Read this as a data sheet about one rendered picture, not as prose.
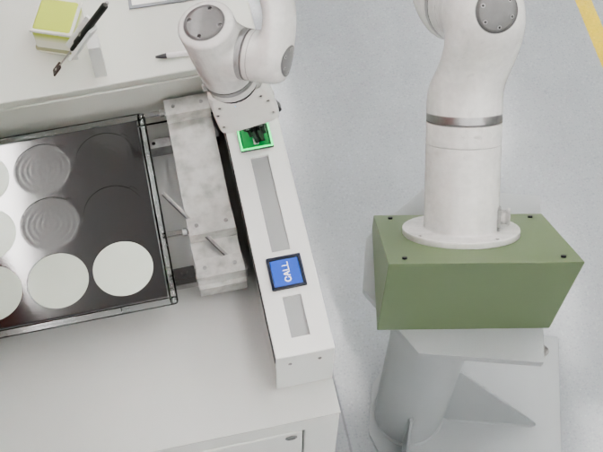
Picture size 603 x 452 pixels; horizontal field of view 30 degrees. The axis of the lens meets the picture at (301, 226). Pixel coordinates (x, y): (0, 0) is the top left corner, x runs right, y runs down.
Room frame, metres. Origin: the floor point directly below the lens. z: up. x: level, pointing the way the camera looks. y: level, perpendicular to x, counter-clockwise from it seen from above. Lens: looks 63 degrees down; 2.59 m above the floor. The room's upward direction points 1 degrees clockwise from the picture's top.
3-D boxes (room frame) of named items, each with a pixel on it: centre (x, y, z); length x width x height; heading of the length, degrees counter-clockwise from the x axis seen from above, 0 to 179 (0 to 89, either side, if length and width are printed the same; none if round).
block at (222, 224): (0.86, 0.15, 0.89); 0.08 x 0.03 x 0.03; 103
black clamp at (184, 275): (0.77, 0.19, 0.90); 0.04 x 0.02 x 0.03; 103
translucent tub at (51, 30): (1.19, 0.43, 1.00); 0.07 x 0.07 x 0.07; 81
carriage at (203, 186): (0.94, 0.17, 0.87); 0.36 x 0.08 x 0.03; 13
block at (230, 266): (0.78, 0.13, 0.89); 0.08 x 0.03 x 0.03; 103
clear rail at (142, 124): (0.90, 0.25, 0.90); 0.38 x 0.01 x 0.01; 13
